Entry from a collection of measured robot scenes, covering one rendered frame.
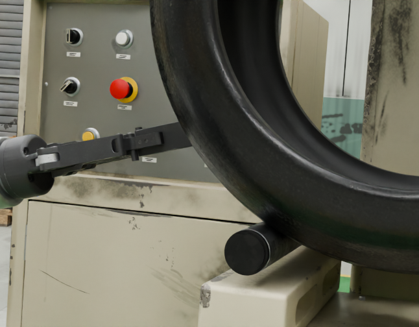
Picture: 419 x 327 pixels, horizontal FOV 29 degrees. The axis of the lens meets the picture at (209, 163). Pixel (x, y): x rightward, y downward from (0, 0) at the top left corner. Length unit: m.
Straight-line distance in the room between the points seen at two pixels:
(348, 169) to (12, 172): 0.41
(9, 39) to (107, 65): 9.06
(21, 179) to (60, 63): 0.75
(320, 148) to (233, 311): 0.31
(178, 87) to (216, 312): 0.23
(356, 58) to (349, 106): 0.57
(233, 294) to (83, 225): 0.85
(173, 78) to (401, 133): 0.41
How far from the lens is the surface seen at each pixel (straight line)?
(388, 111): 1.13
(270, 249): 0.80
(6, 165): 0.98
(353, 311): 1.03
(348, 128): 9.76
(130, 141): 0.92
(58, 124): 1.70
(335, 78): 9.85
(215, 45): 0.79
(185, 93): 0.81
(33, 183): 0.98
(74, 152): 0.92
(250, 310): 0.80
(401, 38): 1.14
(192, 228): 1.53
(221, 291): 0.81
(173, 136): 0.92
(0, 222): 7.20
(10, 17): 10.73
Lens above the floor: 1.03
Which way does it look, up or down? 3 degrees down
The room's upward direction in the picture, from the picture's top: 4 degrees clockwise
